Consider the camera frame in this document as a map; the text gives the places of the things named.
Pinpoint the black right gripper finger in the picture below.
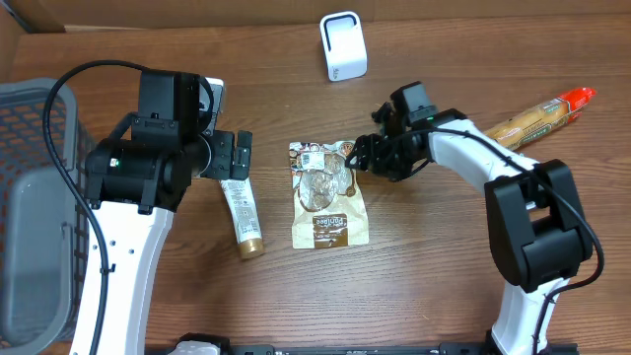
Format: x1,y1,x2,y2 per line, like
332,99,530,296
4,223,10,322
352,133,381,154
345,147,374,172

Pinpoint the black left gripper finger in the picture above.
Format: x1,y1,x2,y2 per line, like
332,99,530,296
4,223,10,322
230,157,251,180
235,130,252,157

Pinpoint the white shampoo tube gold cap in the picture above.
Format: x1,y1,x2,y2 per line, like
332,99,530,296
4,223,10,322
220,178,265,259

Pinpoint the beige cookie pouch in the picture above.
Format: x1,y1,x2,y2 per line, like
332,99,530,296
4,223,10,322
289,141,369,249

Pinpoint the orange spaghetti package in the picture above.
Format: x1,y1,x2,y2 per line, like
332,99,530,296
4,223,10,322
484,87,597,151

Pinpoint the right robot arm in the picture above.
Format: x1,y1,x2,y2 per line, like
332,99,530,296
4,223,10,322
345,82,604,354

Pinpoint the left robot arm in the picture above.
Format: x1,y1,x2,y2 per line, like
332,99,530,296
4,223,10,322
71,70,252,354

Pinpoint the white barcode scanner stand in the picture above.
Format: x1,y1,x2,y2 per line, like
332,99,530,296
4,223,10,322
319,11,368,82

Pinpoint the grey plastic shopping basket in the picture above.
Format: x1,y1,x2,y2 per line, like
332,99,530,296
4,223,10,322
1,78,89,354

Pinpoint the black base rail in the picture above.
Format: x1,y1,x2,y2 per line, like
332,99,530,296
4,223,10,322
142,332,579,355

